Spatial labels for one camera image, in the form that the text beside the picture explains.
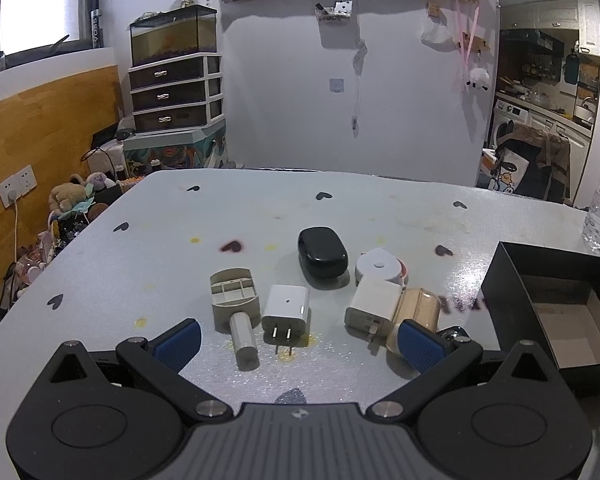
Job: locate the white cartoon tote bag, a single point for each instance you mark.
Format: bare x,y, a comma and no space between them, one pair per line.
503,170

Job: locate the brown cloth covered chair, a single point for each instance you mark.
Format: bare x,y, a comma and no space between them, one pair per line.
548,174

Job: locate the white washing machine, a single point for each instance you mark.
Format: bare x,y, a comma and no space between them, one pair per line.
504,115

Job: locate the white wall power socket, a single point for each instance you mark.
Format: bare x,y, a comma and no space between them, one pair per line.
17,185

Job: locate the black earbuds case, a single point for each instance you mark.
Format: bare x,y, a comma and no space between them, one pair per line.
323,259

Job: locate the black cardboard box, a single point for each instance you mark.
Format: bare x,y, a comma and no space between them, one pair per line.
547,295

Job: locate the painted colourful cabinet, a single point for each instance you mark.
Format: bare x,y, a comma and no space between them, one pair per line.
189,148

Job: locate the glass fish tank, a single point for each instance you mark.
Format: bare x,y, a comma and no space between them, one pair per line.
187,30

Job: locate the white square charger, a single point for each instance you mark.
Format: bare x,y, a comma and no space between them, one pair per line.
373,306

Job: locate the white sheep plush toy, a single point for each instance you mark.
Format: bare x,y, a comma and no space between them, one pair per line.
478,78

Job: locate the white wall charger plug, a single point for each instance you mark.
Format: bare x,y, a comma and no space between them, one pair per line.
285,318

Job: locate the beige earbuds case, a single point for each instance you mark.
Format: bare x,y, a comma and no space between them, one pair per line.
416,304

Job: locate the beige plastic brush holder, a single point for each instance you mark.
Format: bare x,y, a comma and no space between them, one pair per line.
236,309

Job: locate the brown teddy bear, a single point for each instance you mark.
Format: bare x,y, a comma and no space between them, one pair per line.
65,196

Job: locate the white drawer cabinet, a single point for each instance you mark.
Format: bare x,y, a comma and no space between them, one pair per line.
177,93

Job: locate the white round tape measure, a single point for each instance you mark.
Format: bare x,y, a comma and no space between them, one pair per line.
379,263

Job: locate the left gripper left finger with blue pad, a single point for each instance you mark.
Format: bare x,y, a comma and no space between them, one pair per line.
155,366

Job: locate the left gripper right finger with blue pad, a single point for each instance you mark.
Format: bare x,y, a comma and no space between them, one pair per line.
441,367

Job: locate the window with dark frame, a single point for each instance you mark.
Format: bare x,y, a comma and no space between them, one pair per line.
33,30

